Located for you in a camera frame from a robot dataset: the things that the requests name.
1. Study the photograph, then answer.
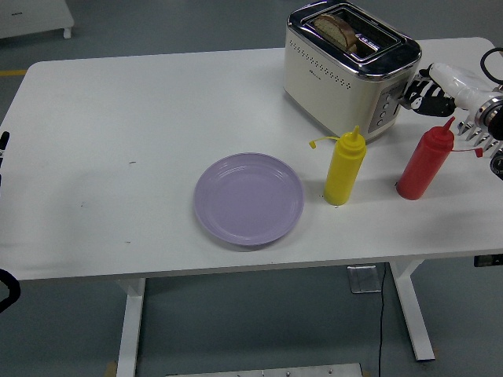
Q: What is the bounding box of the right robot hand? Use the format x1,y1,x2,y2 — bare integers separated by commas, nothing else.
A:
400,62,494,119

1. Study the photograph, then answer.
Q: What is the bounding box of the large metal base plate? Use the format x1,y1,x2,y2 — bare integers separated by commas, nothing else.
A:
164,361,363,377

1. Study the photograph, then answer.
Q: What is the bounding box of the small metal floor plate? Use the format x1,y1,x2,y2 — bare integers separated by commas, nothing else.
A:
346,265,384,295

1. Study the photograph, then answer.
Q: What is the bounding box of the brown bread slice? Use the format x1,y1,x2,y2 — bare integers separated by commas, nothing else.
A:
314,13,359,52

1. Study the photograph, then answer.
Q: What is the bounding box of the white cabinet with feet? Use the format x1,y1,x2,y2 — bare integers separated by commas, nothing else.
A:
0,0,75,40

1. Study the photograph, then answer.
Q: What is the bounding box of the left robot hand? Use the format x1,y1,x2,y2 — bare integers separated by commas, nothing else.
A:
0,131,11,189

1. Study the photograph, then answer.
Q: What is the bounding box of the white table leg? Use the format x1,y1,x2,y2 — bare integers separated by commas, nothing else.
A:
387,258,436,362
116,277,147,377

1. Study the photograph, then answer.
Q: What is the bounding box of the red squeeze bottle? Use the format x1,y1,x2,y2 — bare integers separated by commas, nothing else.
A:
395,116,484,201

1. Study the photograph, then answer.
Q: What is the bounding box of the purple round plate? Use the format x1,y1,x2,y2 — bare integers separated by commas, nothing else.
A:
192,152,306,247

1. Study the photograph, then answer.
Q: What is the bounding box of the black floor cable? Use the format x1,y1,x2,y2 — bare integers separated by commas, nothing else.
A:
376,263,387,377

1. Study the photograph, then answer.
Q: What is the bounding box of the silver metal toast rack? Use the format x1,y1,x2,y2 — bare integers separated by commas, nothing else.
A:
457,117,503,159

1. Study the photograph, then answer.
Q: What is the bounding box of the yellow squeeze bottle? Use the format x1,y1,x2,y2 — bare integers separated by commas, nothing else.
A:
309,125,367,207

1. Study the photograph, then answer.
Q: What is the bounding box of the cream and chrome toaster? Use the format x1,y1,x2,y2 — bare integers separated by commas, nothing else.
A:
283,2,424,143

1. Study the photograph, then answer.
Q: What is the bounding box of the black table control panel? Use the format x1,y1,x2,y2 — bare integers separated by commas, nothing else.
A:
473,254,503,269

